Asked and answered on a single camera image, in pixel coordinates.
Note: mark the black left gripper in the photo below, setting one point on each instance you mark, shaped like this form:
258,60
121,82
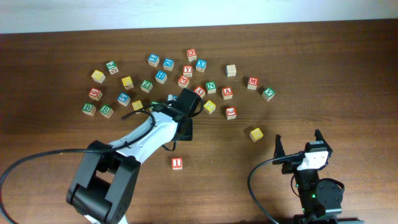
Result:
188,135

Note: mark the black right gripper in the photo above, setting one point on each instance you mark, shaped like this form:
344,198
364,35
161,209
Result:
279,150

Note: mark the red I block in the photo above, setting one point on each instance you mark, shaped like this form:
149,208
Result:
177,163

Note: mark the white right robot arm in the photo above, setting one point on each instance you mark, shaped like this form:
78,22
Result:
320,198

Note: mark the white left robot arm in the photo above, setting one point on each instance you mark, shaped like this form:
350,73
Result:
105,180

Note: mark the yellow E block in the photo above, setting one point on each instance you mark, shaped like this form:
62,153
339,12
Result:
209,107

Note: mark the blue T block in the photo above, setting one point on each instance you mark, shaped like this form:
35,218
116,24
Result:
172,98

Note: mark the red Y block lower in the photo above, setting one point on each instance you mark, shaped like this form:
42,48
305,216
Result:
200,91

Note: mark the red y block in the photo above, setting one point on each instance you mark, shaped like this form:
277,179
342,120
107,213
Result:
187,70
200,91

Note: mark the yellow K block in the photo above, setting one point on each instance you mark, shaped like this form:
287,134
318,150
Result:
256,134

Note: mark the red E block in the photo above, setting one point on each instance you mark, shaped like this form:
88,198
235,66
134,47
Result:
183,81

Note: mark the red 3 block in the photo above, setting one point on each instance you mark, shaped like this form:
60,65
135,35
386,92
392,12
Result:
231,113

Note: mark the green N block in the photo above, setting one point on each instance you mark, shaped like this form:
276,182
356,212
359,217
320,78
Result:
211,87

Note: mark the yellow S block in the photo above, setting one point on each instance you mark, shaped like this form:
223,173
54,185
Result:
137,105

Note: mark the red A block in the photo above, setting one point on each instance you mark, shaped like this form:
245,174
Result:
227,93

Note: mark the green Z block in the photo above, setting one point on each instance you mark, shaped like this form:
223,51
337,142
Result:
146,86

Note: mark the green V block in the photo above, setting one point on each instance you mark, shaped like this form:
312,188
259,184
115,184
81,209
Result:
268,94

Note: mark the blue H block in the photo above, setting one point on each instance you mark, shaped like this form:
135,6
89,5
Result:
161,77

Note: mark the red Y block upper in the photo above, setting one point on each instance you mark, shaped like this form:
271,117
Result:
187,70

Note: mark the blue 5 block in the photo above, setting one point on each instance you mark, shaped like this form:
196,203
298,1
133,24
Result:
124,99

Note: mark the blue X block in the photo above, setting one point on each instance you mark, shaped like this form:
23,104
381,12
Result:
201,65

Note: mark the blue D block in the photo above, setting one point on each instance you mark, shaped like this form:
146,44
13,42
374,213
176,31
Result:
168,64

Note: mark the yellow X block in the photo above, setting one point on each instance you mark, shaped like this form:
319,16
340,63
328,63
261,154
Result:
127,82

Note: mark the plain wooden block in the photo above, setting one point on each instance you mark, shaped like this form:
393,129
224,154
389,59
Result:
231,70

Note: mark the red C block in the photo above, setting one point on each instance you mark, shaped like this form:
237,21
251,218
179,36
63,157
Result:
191,55

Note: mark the red M block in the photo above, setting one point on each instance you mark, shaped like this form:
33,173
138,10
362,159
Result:
253,83

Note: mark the blue L block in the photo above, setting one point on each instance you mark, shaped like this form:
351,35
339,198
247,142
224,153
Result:
153,60

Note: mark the green B block right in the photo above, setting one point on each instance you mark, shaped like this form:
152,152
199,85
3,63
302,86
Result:
106,111

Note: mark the green b block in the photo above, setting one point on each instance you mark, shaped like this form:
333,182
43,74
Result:
106,111
89,109

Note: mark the red 6 block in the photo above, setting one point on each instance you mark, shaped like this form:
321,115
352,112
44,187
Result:
95,94

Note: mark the green J block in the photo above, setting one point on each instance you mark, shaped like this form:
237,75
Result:
112,67

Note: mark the green B block left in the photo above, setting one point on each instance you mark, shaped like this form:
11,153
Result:
89,109

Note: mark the yellow block far left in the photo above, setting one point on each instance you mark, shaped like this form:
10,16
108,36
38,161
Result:
98,76

